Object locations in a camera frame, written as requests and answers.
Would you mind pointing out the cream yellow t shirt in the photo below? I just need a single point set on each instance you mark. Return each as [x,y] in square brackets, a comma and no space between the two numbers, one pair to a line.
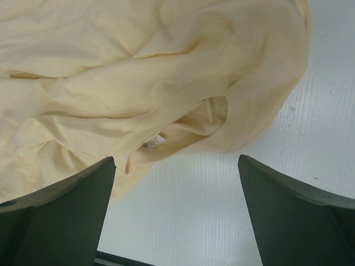
[139,81]

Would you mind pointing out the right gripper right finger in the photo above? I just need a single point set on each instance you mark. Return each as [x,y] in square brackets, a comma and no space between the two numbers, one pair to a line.
[295,223]

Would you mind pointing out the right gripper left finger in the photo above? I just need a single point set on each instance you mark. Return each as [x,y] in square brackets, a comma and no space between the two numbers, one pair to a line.
[60,224]

